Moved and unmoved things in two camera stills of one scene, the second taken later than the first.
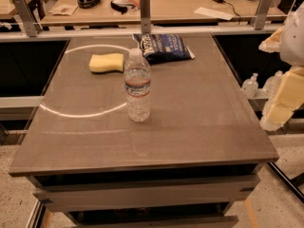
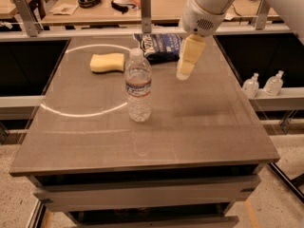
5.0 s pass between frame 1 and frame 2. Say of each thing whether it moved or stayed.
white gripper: moved
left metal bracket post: stayed
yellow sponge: stayed
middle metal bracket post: stayed
